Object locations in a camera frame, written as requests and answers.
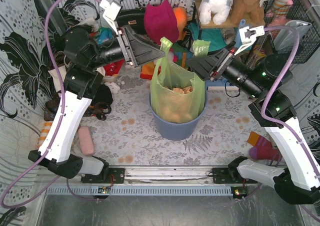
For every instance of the black leather handbag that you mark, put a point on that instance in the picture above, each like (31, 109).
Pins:
(133, 17)

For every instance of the white dog plush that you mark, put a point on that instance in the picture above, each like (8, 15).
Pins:
(216, 11)

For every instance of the black cloth bag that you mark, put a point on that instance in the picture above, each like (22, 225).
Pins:
(103, 97)

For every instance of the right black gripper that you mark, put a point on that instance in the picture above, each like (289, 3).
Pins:
(220, 65)

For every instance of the magenta hanging cloth bag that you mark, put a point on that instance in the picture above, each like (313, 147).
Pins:
(160, 21)

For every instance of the purple and orange sock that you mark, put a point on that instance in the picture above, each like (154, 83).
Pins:
(262, 148)

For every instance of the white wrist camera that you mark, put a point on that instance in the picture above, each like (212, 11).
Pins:
(246, 36)
(111, 11)

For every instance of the teal folded cloth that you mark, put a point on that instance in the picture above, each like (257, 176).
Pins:
(218, 38)

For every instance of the colourful rainbow bag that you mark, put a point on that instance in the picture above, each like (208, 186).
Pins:
(104, 34)

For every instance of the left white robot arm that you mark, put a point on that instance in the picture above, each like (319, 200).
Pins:
(79, 88)

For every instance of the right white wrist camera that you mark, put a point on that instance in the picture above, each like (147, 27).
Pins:
(246, 36)

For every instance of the crumpled brown paper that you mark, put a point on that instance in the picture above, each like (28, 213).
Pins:
(184, 90)

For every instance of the orange plush toy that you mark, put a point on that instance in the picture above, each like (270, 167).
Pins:
(181, 18)

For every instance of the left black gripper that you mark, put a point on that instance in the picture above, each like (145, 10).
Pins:
(125, 47)

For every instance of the silver foil pouch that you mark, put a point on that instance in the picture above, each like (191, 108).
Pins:
(302, 28)

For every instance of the green plastic trash bag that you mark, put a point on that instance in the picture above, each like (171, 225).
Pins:
(169, 105)

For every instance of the rainbow striped folded cloth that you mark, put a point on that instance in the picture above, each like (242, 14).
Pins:
(177, 57)

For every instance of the blue plastic trash bin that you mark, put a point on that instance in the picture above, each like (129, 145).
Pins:
(176, 131)

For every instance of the black wire basket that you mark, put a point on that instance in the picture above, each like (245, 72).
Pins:
(308, 44)

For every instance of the brown teddy bear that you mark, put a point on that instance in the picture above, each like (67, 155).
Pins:
(250, 7)

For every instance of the blue handled floor mop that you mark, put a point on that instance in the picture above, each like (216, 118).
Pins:
(223, 83)

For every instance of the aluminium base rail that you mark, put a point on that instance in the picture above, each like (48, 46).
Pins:
(157, 181)

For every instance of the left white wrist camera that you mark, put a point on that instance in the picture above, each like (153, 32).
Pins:
(111, 11)

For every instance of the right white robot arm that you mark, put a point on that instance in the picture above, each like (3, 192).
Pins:
(298, 182)

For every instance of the pink eyeglass case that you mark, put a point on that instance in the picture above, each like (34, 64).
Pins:
(86, 143)

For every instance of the red folded cloth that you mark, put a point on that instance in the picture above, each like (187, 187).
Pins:
(112, 69)

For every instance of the orange checkered towel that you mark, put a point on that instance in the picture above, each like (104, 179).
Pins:
(44, 132)

